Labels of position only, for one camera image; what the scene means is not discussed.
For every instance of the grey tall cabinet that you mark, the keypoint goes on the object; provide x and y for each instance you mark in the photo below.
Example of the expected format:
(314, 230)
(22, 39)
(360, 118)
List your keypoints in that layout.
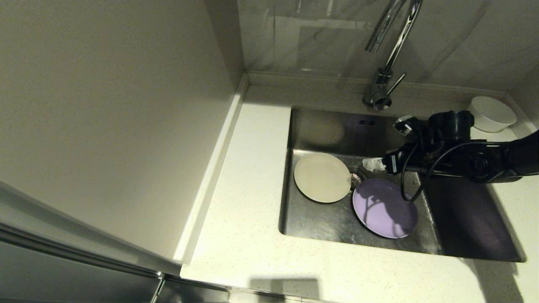
(105, 105)

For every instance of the chrome gooseneck faucet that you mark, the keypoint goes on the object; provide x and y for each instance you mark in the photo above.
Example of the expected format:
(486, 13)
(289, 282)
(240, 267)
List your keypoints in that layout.
(381, 88)

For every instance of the counter base cabinet front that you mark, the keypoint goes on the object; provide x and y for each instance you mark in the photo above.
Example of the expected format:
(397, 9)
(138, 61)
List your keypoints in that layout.
(189, 294)

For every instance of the purple round plate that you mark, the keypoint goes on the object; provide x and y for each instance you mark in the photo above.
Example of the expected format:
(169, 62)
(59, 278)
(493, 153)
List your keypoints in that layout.
(379, 214)

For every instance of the white round bowl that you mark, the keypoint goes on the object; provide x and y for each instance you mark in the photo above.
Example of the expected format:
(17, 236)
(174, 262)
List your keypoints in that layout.
(490, 113)

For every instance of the metal sink drain strainer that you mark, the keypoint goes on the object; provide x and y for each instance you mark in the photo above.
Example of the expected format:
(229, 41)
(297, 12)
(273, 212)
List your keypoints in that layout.
(356, 176)

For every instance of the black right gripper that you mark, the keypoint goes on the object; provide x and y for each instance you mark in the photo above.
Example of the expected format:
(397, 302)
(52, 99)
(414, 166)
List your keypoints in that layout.
(410, 160)

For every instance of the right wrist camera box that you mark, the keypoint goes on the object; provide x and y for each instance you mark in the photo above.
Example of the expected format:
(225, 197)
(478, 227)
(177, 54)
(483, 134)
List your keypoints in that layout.
(404, 125)

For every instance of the stainless steel sink basin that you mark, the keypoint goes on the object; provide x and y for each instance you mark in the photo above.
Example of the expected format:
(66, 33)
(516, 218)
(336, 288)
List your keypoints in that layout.
(320, 223)

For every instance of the cream round plate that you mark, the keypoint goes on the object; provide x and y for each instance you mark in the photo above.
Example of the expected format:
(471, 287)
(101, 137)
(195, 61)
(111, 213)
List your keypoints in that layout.
(322, 177)

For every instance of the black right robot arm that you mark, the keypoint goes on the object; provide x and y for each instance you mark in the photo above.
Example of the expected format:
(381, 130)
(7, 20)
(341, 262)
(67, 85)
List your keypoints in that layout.
(484, 160)

